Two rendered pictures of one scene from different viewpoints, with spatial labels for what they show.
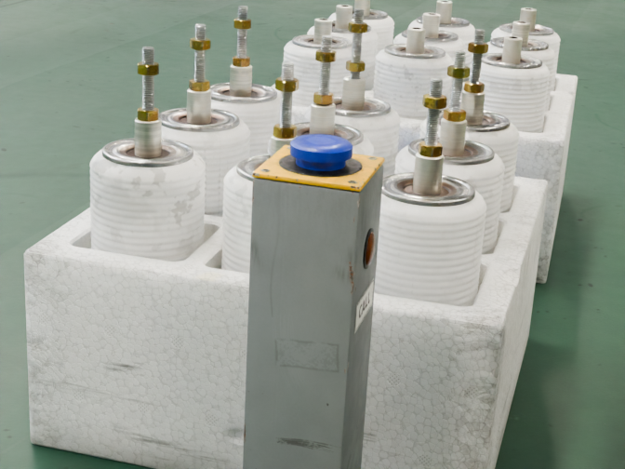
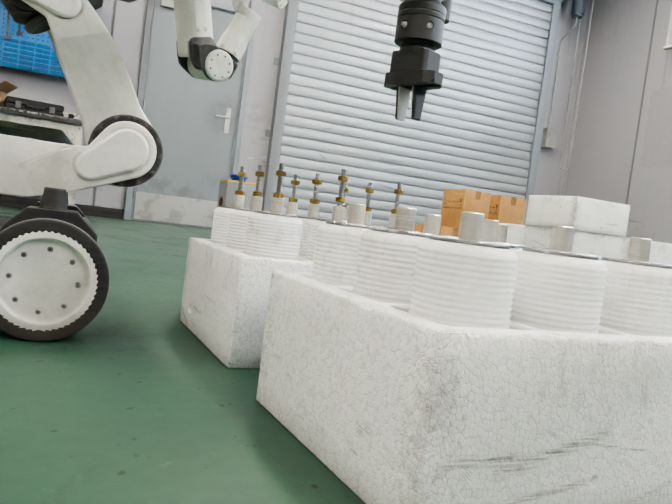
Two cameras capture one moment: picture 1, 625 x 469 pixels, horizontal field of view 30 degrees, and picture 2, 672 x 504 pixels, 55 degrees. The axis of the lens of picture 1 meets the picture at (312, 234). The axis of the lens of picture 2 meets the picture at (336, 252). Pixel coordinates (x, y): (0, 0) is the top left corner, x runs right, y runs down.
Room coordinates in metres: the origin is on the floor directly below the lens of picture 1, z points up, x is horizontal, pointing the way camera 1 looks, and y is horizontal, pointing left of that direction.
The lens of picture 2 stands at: (2.03, -0.77, 0.26)
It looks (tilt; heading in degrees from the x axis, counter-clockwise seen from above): 3 degrees down; 140
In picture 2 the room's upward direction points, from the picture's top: 7 degrees clockwise
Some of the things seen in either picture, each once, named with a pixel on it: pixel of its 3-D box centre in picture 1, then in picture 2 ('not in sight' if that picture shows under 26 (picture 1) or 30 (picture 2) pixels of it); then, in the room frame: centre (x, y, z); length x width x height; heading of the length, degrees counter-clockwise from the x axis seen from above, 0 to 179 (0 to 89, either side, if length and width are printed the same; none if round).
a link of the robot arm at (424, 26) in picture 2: not in sight; (415, 54); (1.16, 0.08, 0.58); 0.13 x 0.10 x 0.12; 5
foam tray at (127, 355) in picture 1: (312, 300); (302, 299); (1.02, 0.00, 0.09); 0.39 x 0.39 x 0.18; 75
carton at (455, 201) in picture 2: not in sight; (464, 210); (-1.23, 3.19, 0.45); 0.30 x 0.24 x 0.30; 165
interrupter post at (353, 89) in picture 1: (353, 94); (338, 215); (1.13, -0.03, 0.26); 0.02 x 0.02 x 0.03
